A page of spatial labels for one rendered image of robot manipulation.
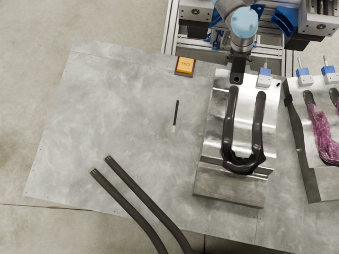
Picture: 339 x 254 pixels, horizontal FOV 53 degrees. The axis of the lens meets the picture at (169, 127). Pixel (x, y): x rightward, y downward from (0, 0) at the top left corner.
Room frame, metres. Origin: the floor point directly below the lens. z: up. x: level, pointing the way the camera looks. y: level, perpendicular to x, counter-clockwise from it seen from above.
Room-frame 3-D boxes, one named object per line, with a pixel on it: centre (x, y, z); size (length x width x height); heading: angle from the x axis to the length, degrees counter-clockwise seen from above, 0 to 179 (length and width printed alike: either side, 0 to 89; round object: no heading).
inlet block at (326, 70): (0.68, -0.64, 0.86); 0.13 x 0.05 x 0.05; 9
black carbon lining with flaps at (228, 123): (0.39, -0.28, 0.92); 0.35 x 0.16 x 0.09; 171
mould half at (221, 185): (0.37, -0.26, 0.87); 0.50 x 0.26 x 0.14; 171
